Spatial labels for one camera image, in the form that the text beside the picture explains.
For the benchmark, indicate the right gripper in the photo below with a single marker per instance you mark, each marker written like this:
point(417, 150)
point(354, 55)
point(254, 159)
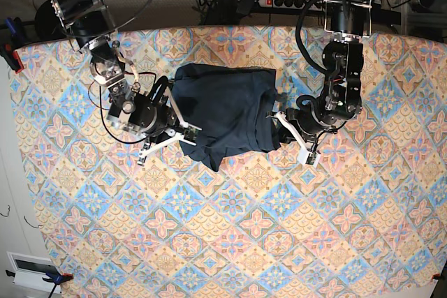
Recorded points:
point(146, 114)

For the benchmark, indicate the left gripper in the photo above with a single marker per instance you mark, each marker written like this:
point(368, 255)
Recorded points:
point(307, 119)

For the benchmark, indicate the dark navy t-shirt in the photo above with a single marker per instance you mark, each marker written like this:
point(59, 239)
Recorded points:
point(231, 106)

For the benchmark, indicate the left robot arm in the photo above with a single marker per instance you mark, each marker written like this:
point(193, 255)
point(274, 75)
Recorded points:
point(342, 60)

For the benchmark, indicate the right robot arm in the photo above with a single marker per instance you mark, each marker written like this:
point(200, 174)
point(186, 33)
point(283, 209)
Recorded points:
point(90, 23)

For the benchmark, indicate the colourful patterned tablecloth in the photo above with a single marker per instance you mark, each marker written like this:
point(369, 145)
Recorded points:
point(369, 219)

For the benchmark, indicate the white power strip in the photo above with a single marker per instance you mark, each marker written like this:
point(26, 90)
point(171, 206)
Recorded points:
point(283, 4)

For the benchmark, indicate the upper left table clamp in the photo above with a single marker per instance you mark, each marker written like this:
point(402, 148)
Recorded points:
point(17, 39)

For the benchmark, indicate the table clamp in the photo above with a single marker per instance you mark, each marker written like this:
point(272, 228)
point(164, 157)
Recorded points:
point(56, 278)
point(438, 277)
point(17, 39)

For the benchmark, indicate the lower left table clamp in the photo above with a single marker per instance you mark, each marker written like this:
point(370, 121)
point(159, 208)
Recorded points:
point(56, 278)

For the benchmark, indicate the white floor vent box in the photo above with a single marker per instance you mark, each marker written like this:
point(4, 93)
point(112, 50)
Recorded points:
point(29, 271)

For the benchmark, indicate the lower right table clamp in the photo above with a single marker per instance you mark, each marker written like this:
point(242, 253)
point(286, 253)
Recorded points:
point(438, 277)

